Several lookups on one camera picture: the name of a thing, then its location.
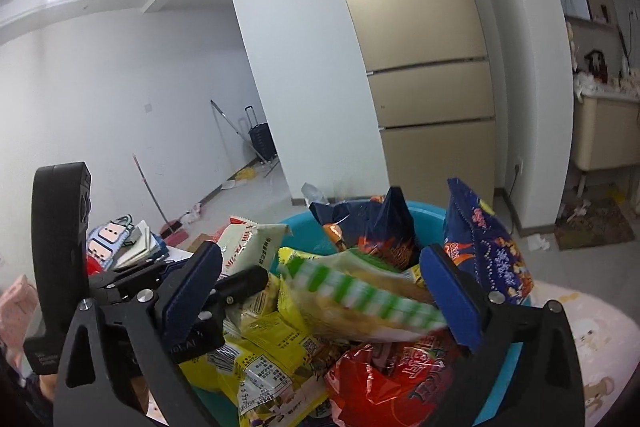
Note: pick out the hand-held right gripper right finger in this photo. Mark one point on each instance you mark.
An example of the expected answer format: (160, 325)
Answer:
(450, 299)

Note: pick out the patterned bathroom rug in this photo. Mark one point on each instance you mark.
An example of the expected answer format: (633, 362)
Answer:
(595, 222)

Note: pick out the mop with metal pole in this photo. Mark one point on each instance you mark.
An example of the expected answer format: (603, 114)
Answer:
(235, 132)

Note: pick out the beige bathroom cabinet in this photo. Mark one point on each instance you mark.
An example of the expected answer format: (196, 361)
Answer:
(607, 132)

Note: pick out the blue star print snack bag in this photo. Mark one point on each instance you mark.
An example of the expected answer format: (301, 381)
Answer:
(485, 247)

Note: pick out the dark suitcase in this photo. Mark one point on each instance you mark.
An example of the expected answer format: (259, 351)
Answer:
(261, 137)

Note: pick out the large dark blue chip bag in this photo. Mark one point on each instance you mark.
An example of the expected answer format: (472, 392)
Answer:
(385, 232)

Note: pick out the red snack bag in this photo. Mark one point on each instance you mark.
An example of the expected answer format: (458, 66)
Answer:
(390, 382)

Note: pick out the yellow snack bag with barcode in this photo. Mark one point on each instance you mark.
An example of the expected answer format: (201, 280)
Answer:
(260, 372)

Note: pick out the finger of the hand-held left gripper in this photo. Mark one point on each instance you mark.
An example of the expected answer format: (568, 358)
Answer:
(130, 277)
(242, 284)

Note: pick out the pink printed blanket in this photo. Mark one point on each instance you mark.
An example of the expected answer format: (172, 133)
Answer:
(595, 357)

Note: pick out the stack of white books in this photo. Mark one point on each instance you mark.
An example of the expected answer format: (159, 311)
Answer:
(145, 247)

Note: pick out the green white striped packet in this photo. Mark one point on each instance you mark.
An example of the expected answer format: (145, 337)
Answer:
(360, 302)

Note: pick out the broom with red head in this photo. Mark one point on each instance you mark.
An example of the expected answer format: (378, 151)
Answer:
(155, 197)

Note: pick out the crumpled clear plastic bottle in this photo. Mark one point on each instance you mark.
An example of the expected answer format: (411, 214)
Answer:
(315, 194)

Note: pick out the gold three-door refrigerator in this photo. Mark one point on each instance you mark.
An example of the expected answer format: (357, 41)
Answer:
(415, 32)

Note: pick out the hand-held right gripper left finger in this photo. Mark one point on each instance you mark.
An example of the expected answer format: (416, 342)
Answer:
(192, 294)

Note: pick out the blue plastic basin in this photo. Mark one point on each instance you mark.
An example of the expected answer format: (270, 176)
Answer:
(427, 227)

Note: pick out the white packet with red print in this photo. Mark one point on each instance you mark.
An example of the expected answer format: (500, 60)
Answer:
(250, 247)

